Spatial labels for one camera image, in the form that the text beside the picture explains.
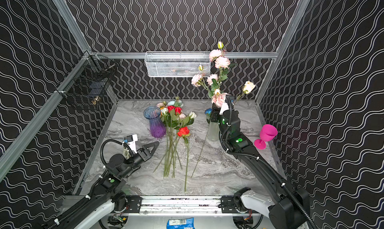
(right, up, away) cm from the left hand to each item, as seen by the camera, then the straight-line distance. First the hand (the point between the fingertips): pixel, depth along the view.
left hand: (160, 146), depth 71 cm
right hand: (+28, +20, +3) cm, 35 cm away
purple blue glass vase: (-9, +6, +31) cm, 33 cm away
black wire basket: (-52, +36, +27) cm, 69 cm away
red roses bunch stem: (+1, -6, +23) cm, 24 cm away
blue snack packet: (+12, -35, -2) cm, 37 cm away
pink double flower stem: (+18, +34, +11) cm, 40 cm away
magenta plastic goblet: (+65, +3, +28) cm, 71 cm away
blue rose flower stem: (+26, +17, +37) cm, 49 cm away
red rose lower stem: (+10, +4, +24) cm, 27 cm away
